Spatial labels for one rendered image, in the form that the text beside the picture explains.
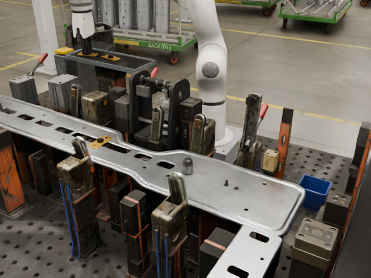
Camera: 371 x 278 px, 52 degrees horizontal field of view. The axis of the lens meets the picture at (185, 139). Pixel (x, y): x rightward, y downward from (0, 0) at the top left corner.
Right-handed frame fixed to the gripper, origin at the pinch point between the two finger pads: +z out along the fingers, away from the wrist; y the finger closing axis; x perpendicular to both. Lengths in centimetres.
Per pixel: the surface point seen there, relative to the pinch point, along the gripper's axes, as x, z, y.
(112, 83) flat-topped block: 13.4, 11.2, 6.9
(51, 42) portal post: -203, 81, -269
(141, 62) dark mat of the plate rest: 25.3, 2.6, 4.0
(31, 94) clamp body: -24.8, 19.5, 9.2
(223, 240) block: 72, 21, 74
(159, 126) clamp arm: 43, 14, 33
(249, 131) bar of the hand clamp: 73, 8, 40
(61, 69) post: -14.8, 10.8, -1.1
